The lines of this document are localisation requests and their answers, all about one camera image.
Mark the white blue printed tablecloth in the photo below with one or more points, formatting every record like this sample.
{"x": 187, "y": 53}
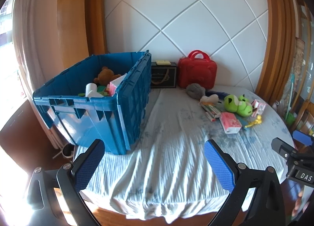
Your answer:
{"x": 171, "y": 142}

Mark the red toy suitcase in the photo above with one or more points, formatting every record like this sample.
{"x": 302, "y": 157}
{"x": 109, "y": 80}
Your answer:
{"x": 197, "y": 71}

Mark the yellow sticky notes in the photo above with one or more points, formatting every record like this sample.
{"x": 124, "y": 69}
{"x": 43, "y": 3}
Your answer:
{"x": 162, "y": 62}

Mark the green bucket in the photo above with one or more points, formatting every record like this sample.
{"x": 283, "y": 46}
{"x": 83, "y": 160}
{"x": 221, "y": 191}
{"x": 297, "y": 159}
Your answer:
{"x": 290, "y": 118}

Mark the blue plastic crate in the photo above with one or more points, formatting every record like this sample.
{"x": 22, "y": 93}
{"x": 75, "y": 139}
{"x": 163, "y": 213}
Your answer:
{"x": 98, "y": 127}

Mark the wooden door frame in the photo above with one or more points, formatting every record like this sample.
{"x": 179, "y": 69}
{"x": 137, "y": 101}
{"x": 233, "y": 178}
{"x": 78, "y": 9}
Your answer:
{"x": 78, "y": 19}

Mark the grey plush toy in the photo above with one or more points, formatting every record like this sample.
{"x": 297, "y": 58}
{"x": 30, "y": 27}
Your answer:
{"x": 195, "y": 91}

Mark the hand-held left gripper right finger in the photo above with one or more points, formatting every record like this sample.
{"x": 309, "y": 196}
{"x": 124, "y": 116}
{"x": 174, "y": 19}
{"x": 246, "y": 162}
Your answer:
{"x": 218, "y": 164}

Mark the white paper roll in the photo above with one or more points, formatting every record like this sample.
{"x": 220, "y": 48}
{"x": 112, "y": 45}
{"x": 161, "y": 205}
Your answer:
{"x": 92, "y": 88}

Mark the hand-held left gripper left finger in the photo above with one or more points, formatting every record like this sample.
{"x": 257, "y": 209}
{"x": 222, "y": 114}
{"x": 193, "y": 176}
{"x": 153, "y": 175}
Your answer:
{"x": 88, "y": 164}

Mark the green medicine box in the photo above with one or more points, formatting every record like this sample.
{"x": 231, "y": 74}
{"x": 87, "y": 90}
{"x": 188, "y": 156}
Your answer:
{"x": 211, "y": 111}

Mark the green plush toy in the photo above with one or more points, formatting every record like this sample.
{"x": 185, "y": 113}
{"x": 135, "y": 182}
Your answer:
{"x": 235, "y": 105}

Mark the white plush toy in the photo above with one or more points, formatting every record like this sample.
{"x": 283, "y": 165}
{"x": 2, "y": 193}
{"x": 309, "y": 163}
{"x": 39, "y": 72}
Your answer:
{"x": 209, "y": 99}

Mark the brown teddy bear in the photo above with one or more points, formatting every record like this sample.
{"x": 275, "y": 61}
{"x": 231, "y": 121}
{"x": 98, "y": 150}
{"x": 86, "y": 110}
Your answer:
{"x": 105, "y": 75}

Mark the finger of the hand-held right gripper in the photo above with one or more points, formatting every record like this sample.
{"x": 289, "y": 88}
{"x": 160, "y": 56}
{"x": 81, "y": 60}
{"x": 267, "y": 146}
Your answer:
{"x": 304, "y": 138}
{"x": 283, "y": 146}

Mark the black box with gold print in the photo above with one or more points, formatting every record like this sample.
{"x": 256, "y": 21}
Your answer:
{"x": 163, "y": 77}

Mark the green plastic toy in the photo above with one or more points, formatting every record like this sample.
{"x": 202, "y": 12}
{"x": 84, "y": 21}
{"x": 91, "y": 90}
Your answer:
{"x": 101, "y": 89}

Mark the beige curtain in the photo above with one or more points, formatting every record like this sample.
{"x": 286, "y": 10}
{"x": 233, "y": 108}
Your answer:
{"x": 27, "y": 32}

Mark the pink tissue pack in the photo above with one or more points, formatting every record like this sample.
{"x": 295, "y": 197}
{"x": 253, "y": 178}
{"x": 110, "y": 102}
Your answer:
{"x": 115, "y": 84}
{"x": 229, "y": 122}

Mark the pink and white small box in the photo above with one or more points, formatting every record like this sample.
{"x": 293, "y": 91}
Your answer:
{"x": 258, "y": 108}

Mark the wooden moulded frame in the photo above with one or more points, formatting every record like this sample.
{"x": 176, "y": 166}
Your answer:
{"x": 277, "y": 32}

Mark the white floor stand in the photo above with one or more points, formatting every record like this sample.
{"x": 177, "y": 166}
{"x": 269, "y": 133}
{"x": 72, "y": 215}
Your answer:
{"x": 66, "y": 151}

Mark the yellow duck snowball clip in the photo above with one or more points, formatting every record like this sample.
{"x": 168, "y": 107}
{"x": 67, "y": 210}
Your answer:
{"x": 254, "y": 121}

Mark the wooden chair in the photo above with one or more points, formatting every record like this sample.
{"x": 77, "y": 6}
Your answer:
{"x": 303, "y": 118}

